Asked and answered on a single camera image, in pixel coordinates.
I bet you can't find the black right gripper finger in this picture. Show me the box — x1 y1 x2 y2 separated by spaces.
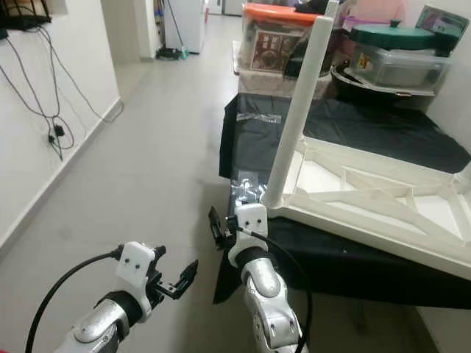
208 205 230 249

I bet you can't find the white plastic table top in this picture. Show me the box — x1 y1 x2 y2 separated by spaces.
263 138 471 282

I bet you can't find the clear tape strip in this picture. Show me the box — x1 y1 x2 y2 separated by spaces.
238 110 283 124

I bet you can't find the black tablecloth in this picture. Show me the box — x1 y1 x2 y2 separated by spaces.
212 90 471 311

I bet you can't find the green floor mop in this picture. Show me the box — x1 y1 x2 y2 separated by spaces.
153 0 190 61

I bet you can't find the black round basin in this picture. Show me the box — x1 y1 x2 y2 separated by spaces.
330 65 440 102

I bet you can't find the orange lid storage box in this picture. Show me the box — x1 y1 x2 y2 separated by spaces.
240 2 319 74

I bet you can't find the clear plastic storage box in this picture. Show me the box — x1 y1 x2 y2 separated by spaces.
344 44 455 90

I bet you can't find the green round lid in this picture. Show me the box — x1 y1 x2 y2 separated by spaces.
348 22 440 52

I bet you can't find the pink plastic container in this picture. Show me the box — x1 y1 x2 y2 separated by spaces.
344 0 414 27

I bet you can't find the black electronic device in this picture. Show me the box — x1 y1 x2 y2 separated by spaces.
0 0 54 32

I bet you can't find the dark green box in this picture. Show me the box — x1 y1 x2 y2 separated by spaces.
414 5 471 39

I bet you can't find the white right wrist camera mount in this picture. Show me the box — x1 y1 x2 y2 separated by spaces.
227 203 269 268

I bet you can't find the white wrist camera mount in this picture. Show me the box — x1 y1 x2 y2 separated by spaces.
115 240 160 311
227 203 269 268

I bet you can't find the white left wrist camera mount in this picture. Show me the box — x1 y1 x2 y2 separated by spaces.
115 240 160 311

